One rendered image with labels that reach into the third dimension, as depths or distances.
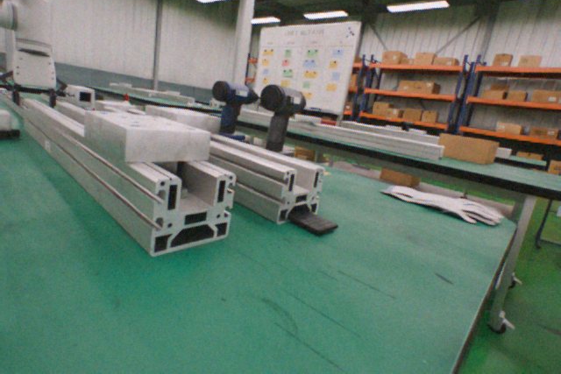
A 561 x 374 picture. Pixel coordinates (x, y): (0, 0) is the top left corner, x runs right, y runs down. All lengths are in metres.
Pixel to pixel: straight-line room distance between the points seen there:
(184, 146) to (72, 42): 12.17
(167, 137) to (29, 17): 0.90
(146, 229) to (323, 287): 0.20
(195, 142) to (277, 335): 0.26
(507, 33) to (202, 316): 11.13
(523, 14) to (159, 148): 11.14
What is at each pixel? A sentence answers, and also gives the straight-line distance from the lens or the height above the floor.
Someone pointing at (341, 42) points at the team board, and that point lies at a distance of 3.77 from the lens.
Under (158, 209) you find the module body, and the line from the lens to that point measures 0.34.
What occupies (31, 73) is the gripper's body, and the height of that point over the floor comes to 0.93.
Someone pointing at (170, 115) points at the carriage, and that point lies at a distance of 0.72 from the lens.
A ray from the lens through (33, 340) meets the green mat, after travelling 0.29.
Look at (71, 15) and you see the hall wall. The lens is 12.63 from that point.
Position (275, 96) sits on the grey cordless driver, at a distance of 0.67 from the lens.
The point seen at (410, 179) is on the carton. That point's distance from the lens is 4.05.
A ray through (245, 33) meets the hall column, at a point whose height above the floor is 2.73.
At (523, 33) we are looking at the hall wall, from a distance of 11.19.
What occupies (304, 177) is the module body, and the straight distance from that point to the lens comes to 0.51.
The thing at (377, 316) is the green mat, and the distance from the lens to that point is 0.33.
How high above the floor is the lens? 0.96
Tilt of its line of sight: 11 degrees down
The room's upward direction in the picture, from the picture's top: 9 degrees clockwise
